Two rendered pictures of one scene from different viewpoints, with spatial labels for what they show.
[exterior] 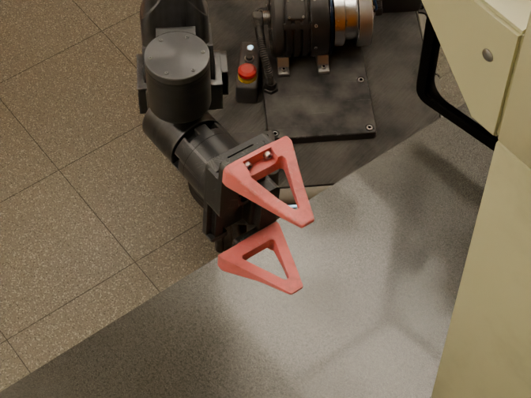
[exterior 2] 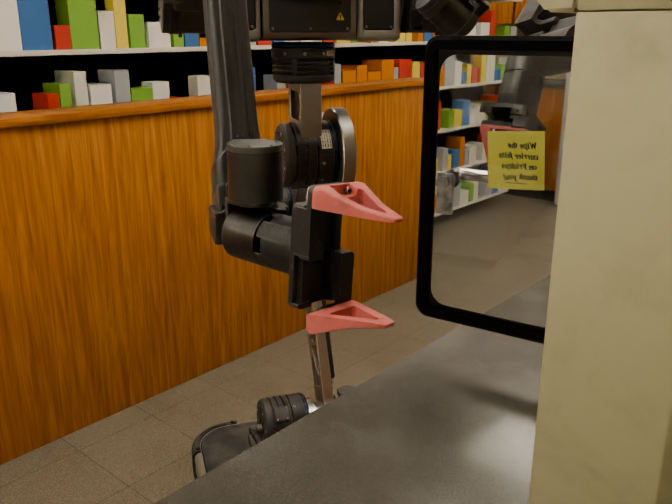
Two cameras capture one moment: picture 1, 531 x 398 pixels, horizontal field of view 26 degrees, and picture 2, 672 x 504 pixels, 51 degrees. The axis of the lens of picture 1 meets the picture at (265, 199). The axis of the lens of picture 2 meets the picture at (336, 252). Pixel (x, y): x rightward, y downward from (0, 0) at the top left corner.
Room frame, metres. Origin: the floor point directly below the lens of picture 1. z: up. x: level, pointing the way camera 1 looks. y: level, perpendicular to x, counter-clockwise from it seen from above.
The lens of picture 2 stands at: (-0.03, 0.14, 1.40)
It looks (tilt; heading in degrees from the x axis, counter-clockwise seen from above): 18 degrees down; 348
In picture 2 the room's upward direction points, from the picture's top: straight up
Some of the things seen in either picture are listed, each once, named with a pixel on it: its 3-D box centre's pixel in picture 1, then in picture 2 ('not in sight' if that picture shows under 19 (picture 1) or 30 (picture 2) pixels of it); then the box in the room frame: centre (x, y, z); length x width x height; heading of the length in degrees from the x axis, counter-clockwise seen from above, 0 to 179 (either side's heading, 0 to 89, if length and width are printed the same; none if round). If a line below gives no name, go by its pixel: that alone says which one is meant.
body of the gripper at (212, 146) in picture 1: (220, 170); (299, 247); (0.63, 0.04, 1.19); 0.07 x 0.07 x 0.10; 37
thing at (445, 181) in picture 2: not in sight; (445, 193); (0.86, -0.20, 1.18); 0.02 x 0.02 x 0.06; 45
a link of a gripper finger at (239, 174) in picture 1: (272, 197); (356, 226); (0.58, -0.01, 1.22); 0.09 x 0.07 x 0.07; 37
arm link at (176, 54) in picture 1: (182, 73); (254, 192); (0.72, 0.08, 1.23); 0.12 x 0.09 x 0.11; 5
